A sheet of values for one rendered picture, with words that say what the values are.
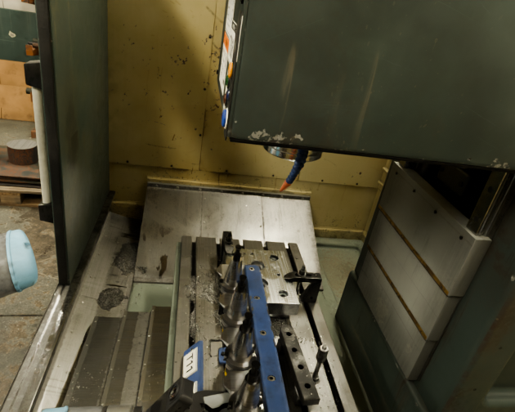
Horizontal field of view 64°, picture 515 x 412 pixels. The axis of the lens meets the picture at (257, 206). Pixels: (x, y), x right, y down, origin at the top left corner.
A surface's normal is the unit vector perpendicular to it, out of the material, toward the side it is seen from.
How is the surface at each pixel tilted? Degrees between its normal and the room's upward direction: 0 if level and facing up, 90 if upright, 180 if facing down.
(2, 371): 0
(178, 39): 90
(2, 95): 76
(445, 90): 90
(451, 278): 90
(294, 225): 24
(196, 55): 90
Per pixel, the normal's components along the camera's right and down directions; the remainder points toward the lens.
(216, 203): 0.20, -0.59
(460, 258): -0.98, -0.09
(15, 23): 0.18, 0.49
